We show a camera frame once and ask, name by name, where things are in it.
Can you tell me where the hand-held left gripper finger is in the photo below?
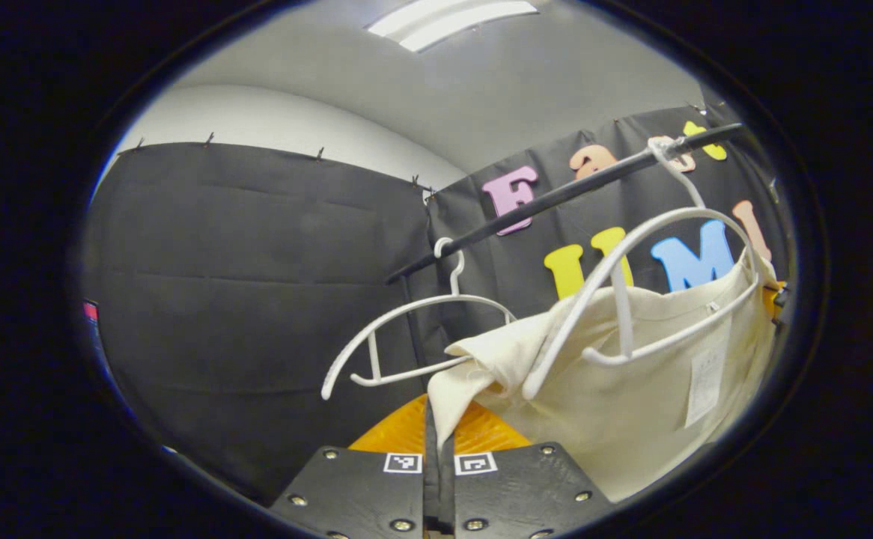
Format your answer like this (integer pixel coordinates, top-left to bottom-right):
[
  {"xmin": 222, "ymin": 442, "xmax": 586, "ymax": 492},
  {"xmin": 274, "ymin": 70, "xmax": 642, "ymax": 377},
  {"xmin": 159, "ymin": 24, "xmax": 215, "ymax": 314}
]
[
  {"xmin": 268, "ymin": 395, "xmax": 438, "ymax": 539},
  {"xmin": 438, "ymin": 401, "xmax": 617, "ymax": 539}
]

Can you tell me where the cream long-sleeved shirt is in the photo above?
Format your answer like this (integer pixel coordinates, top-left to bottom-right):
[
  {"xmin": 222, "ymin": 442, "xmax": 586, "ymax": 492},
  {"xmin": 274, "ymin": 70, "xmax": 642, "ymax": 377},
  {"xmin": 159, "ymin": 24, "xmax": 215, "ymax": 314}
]
[{"xmin": 428, "ymin": 251, "xmax": 782, "ymax": 504}]

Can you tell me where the white plastic hanger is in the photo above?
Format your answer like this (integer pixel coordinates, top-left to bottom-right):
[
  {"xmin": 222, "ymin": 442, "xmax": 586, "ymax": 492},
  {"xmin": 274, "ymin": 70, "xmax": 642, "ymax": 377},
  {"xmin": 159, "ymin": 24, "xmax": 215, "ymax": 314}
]
[
  {"xmin": 520, "ymin": 136, "xmax": 763, "ymax": 401},
  {"xmin": 321, "ymin": 237, "xmax": 518, "ymax": 401}
]

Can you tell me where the black clothes rack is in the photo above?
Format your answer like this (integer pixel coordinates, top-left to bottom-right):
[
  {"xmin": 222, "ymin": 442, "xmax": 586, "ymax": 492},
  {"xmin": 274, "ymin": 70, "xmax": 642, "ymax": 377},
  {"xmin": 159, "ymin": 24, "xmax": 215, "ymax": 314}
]
[{"xmin": 386, "ymin": 122, "xmax": 746, "ymax": 285}]

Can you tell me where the black backdrop cloth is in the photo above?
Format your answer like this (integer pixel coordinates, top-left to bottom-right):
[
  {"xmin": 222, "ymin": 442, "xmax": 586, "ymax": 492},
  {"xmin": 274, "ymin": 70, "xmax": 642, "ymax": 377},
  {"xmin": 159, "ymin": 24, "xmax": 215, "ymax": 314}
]
[{"xmin": 81, "ymin": 101, "xmax": 789, "ymax": 502}]

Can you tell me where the large ceiling light panel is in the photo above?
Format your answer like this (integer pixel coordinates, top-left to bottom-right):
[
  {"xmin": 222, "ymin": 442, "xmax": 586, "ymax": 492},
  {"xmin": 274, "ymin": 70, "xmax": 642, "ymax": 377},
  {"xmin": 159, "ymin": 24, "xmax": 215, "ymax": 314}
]
[{"xmin": 365, "ymin": 0, "xmax": 541, "ymax": 53}]

